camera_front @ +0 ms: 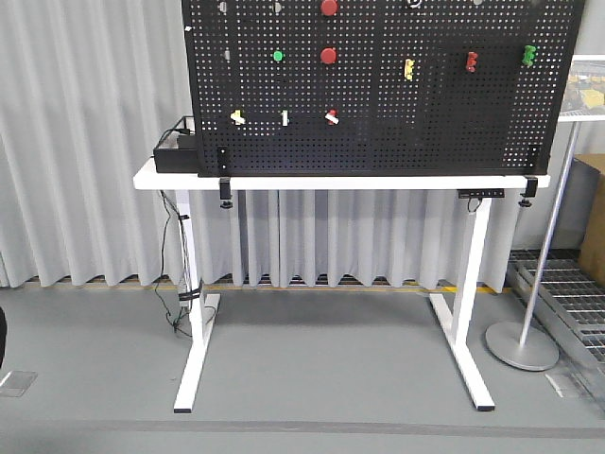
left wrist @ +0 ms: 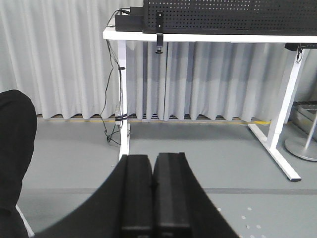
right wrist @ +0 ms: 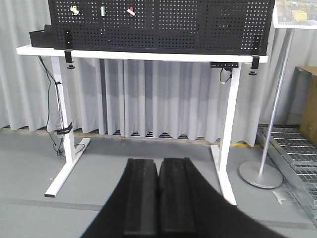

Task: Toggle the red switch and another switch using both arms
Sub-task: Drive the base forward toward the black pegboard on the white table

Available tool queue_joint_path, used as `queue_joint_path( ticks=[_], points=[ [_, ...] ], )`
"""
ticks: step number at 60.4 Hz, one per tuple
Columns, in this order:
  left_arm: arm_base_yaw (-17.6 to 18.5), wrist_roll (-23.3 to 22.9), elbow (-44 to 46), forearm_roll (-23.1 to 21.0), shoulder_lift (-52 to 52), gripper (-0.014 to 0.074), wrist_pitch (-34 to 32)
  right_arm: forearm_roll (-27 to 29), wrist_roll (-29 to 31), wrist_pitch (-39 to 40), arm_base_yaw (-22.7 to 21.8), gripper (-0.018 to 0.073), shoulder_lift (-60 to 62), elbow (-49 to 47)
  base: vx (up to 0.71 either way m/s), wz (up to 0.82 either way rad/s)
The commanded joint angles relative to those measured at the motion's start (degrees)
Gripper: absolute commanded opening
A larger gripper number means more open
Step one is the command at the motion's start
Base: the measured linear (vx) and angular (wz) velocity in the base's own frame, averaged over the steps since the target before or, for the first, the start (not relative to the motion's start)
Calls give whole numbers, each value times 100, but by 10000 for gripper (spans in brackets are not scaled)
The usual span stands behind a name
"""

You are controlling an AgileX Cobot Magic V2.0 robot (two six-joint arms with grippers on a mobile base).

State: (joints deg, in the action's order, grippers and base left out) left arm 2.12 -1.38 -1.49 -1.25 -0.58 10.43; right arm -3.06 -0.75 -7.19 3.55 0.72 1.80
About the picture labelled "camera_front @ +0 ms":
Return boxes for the yellow lit toggle switch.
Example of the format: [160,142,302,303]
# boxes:
[230,110,246,126]

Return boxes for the left black table clamp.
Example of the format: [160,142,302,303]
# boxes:
[217,147,233,210]

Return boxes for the black table clamp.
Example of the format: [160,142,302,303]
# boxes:
[518,143,542,209]
[217,147,233,210]

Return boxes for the black perforated pegboard panel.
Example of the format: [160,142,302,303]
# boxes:
[181,1,584,177]

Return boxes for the black open box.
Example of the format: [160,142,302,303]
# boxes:
[153,115,199,174]

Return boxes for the table height control panel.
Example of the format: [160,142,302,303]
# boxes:
[458,188,505,200]

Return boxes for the lower red mushroom push button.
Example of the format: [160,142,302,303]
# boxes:
[320,47,337,65]

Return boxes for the red mushroom push button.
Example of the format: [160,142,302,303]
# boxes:
[320,47,337,65]
[320,0,339,17]

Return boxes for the white height-adjustable table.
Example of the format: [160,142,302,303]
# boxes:
[132,159,550,413]

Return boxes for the upper red mushroom push button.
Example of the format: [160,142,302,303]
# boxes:
[320,0,339,17]

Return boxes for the right black table clamp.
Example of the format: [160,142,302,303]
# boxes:
[518,143,542,209]

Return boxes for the silver floor stand pole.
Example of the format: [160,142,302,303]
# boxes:
[485,122,581,372]

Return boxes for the grey pleated curtain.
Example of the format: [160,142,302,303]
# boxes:
[0,0,605,289]

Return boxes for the metal floor grating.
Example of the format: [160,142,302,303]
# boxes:
[501,250,604,407]

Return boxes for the brown cardboard box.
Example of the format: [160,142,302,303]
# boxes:
[576,153,604,287]

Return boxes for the red toggle switch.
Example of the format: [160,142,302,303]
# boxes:
[324,109,339,126]

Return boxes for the black hanging power cable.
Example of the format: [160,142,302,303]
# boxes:
[153,189,219,339]

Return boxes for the yellow rotary knob switch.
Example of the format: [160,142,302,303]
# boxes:
[404,59,415,81]

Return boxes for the red rotary knob switch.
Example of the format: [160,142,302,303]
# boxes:
[466,51,478,73]

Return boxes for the green rotary knob switch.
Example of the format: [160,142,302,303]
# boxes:
[522,44,537,67]

